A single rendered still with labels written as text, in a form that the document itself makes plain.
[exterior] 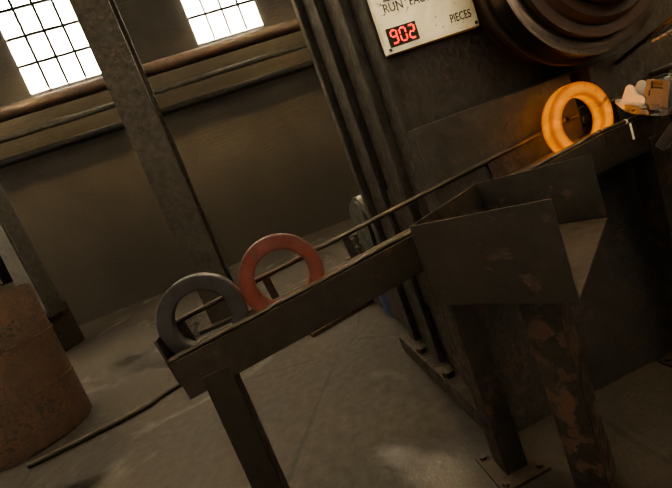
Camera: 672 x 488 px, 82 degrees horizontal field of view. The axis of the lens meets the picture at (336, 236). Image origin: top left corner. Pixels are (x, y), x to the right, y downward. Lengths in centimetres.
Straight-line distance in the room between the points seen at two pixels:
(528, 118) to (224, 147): 617
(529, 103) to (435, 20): 32
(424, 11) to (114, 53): 290
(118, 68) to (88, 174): 395
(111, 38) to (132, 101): 48
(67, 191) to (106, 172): 66
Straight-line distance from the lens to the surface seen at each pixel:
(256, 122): 703
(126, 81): 360
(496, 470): 120
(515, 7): 107
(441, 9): 114
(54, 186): 759
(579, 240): 73
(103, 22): 378
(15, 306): 279
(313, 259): 84
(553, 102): 110
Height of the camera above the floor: 84
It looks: 8 degrees down
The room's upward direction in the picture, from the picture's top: 21 degrees counter-clockwise
